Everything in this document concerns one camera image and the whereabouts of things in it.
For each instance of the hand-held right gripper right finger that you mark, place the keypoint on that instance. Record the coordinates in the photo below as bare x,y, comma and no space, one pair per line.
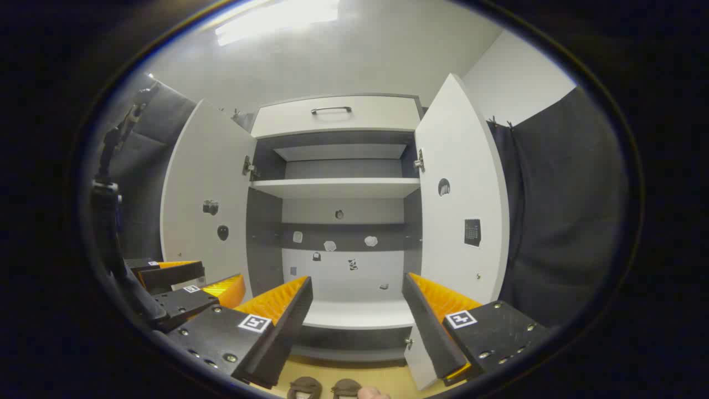
429,332

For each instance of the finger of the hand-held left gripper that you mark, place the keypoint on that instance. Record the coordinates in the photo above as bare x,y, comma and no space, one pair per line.
177,276
183,303

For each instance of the brown fuzzy shoe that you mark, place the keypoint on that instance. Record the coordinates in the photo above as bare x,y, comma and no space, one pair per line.
346,389
303,389

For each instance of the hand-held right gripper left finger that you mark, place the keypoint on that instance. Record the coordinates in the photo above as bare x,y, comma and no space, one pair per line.
288,332

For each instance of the white cabinet shelf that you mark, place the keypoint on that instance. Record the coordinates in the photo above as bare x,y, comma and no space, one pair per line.
340,152
338,187

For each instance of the white cabinet drawer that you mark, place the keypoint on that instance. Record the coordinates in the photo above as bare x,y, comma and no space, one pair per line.
376,116

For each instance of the black backdrop cloth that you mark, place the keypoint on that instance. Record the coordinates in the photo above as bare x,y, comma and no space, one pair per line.
565,210

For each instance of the white shoe cabinet door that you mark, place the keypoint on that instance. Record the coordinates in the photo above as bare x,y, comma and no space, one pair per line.
205,166
465,166

